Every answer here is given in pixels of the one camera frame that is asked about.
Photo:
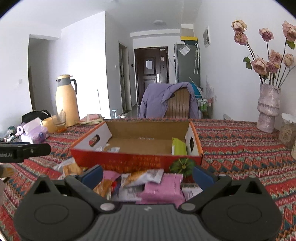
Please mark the pink ceramic vase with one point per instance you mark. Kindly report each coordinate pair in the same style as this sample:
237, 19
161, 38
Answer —
268, 107

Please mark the yellow round container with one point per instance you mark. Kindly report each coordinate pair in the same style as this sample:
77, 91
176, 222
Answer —
49, 124

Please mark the wooden chair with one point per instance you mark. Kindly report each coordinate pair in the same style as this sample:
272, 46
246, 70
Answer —
178, 104

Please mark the glass jar with white lid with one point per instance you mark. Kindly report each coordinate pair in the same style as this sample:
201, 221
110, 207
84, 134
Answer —
287, 131

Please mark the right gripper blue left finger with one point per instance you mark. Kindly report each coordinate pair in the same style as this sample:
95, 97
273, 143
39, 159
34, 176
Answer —
92, 177

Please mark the pink snack packet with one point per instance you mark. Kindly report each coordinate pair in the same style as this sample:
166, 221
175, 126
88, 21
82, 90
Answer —
169, 187
177, 200

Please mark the orange cardboard box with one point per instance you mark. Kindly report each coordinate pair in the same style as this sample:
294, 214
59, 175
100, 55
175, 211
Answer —
127, 146

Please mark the purple tissue pack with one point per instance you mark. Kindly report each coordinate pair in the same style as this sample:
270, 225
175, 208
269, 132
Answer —
34, 132

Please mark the yellow box on refrigerator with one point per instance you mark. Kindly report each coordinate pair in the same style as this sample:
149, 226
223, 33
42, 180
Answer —
188, 38

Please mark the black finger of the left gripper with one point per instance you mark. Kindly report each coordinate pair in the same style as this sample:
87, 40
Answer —
18, 152

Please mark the dark brown door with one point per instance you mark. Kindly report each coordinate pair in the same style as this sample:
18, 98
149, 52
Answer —
151, 66

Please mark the glass cup with tea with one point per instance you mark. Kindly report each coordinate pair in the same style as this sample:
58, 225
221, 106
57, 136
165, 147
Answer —
59, 121

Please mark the dried pink roses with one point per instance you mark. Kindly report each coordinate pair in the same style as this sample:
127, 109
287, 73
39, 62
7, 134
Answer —
275, 68

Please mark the upper pink snack packet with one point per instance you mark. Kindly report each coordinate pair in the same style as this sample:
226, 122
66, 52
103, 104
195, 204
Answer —
169, 187

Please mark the patterned red tablecloth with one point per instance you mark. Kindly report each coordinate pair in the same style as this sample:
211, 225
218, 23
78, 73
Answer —
236, 148

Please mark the lower pink snack packet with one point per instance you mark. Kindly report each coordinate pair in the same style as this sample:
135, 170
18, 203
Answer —
177, 200

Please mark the orange chip packet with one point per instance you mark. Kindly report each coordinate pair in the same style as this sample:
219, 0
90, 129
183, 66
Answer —
104, 188

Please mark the wall electrical panel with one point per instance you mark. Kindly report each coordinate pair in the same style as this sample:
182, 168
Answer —
206, 37

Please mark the lime green snack box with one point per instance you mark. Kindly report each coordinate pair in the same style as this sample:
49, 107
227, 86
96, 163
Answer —
178, 147

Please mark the silver orange packet on table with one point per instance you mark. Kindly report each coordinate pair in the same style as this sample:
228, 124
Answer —
142, 177

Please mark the yellow thermos jug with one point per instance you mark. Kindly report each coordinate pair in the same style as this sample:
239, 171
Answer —
66, 99

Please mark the purple jacket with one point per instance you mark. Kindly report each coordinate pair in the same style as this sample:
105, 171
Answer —
154, 101

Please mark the grey refrigerator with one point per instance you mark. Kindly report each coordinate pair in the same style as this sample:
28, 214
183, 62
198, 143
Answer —
187, 62

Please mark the red packets on table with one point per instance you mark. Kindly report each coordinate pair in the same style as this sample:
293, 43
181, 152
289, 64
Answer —
91, 119

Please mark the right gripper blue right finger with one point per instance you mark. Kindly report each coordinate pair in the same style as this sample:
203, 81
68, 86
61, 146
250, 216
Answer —
203, 178

